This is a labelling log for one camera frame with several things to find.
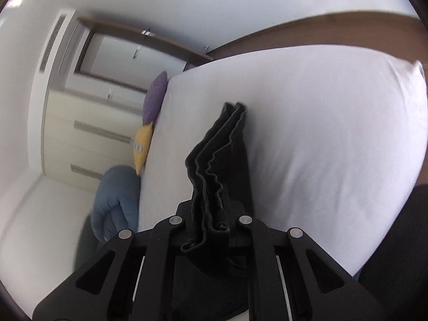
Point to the white wardrobe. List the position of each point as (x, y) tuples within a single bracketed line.
[(87, 123)]

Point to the white air vent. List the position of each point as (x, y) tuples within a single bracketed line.
[(52, 43)]

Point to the yellow pillow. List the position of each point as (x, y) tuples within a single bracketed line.
[(142, 147)]

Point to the rolled blue duvet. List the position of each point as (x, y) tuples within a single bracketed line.
[(117, 194)]

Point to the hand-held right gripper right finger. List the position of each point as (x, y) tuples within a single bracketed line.
[(257, 240)]

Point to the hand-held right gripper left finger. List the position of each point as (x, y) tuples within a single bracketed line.
[(160, 240)]

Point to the dark brown door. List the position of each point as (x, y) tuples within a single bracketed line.
[(133, 28)]

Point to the purple pillow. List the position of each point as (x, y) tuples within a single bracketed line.
[(155, 97)]

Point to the bed with white sheet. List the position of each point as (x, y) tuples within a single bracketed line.
[(317, 140)]

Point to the grey padded headboard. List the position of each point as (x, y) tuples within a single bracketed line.
[(88, 244)]

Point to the black pants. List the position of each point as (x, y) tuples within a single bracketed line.
[(220, 174)]

